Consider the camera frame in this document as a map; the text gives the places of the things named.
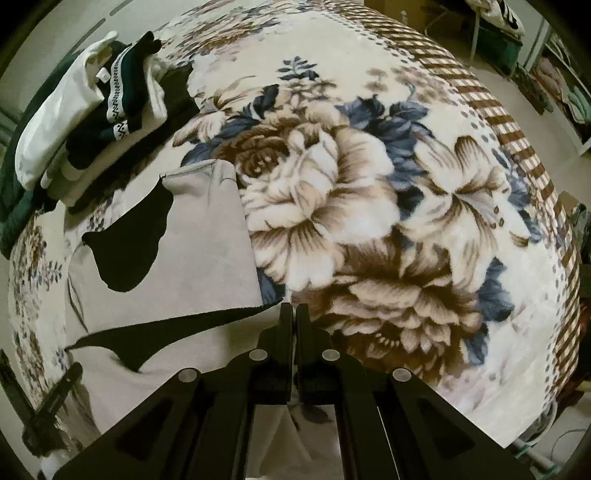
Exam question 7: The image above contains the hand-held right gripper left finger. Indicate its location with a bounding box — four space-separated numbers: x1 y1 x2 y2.
53 303 294 480

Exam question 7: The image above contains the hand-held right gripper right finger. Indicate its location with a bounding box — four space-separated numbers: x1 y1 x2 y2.
296 304 537 480

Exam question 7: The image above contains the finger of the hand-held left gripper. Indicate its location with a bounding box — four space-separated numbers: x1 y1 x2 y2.
18 362 85 459

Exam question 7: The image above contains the grey and black garment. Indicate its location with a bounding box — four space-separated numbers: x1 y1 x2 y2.
39 159 324 480

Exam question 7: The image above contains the stack of folded clothes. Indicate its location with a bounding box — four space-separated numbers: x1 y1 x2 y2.
41 58 172 209

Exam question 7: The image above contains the floral blanket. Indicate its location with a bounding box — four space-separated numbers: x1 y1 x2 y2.
7 0 583 464

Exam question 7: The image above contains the dark green cloth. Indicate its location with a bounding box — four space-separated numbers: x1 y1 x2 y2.
0 59 80 260

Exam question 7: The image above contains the white folded garment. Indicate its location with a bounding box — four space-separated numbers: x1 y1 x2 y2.
15 34 122 191

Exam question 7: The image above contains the dark green patterned-band garment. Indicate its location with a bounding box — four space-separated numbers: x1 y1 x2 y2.
66 32 163 170

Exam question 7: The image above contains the green crate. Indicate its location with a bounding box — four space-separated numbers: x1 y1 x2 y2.
475 22 526 75

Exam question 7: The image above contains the shelf rack with cloths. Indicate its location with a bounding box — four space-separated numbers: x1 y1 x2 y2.
525 25 591 155

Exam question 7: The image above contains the white and black bag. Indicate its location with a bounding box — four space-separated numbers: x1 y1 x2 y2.
465 0 528 34

